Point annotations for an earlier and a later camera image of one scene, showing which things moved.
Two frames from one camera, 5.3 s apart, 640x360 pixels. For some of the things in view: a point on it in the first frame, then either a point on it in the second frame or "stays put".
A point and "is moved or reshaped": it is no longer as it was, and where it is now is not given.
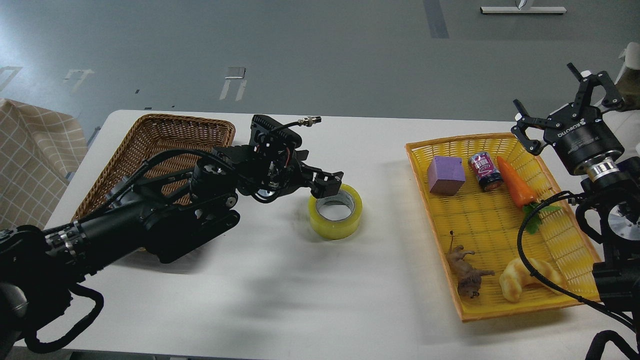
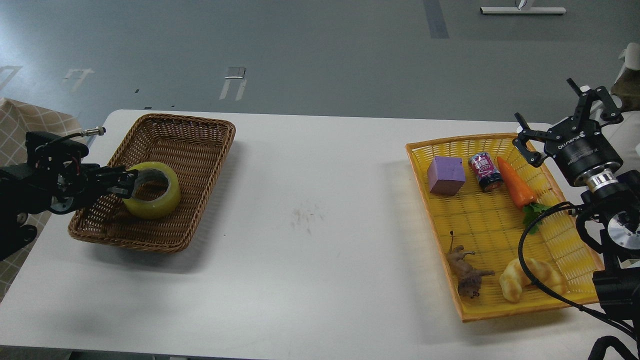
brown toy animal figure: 469,278 stays put
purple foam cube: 446,175 stays put
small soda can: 487,173 stays put
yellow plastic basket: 474,192 stays put
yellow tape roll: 338,229 is moved or reshaped
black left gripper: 269,170 to 76,185
